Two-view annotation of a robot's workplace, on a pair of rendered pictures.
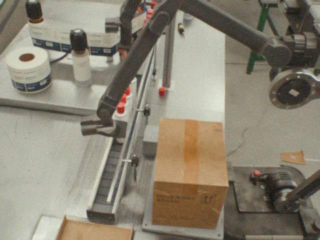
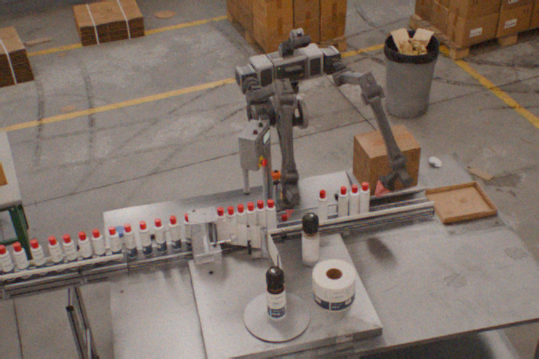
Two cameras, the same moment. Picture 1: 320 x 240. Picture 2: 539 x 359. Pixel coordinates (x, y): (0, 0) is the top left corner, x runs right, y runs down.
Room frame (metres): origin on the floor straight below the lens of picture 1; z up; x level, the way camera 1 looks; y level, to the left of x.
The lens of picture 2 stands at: (2.47, 3.05, 3.52)
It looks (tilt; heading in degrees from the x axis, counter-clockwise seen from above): 37 degrees down; 254
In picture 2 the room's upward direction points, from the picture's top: 3 degrees counter-clockwise
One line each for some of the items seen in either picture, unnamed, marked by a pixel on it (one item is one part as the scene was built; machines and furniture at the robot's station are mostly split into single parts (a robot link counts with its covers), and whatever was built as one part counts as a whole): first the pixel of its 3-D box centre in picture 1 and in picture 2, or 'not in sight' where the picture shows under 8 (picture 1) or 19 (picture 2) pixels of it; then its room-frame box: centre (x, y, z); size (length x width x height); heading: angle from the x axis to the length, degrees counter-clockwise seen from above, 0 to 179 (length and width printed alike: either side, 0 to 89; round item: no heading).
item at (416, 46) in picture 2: not in sight; (413, 51); (-0.30, -2.04, 0.50); 0.42 x 0.41 x 0.28; 3
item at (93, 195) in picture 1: (120, 110); (337, 219); (1.27, 0.19, 0.91); 1.07 x 0.01 x 0.02; 175
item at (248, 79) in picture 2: not in sight; (251, 86); (1.53, -0.42, 1.45); 0.09 x 0.08 x 0.12; 3
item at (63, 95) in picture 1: (65, 60); (279, 295); (1.72, 0.56, 0.86); 0.80 x 0.67 x 0.05; 175
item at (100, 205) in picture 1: (138, 82); (283, 231); (1.55, 0.12, 0.86); 1.65 x 0.08 x 0.04; 175
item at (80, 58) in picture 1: (80, 57); (310, 239); (1.51, 0.41, 1.03); 0.09 x 0.09 x 0.30
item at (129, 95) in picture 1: (126, 105); (342, 203); (1.23, 0.15, 0.98); 0.05 x 0.05 x 0.20
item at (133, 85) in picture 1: (131, 89); (322, 207); (1.34, 0.14, 0.98); 0.05 x 0.05 x 0.20
